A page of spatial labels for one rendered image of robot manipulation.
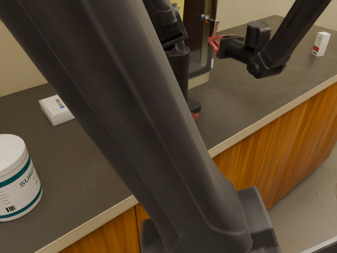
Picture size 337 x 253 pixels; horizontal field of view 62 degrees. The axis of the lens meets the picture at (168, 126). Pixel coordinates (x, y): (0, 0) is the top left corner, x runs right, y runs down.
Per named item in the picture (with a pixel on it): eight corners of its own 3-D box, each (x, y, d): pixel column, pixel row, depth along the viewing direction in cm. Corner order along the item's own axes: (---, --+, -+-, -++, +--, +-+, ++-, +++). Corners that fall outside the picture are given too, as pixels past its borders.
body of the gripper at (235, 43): (219, 36, 86) (238, 44, 82) (240, 35, 92) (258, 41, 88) (214, 57, 90) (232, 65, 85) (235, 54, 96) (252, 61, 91)
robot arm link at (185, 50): (158, 50, 46) (192, 49, 46) (156, 35, 51) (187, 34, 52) (158, 87, 50) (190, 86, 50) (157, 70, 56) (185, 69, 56)
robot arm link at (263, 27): (255, 78, 78) (281, 72, 80) (262, 38, 71) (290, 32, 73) (233, 60, 87) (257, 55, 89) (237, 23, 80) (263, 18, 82)
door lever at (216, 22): (204, 42, 100) (199, 43, 98) (210, 14, 95) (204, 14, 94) (215, 47, 97) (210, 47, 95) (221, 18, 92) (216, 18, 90)
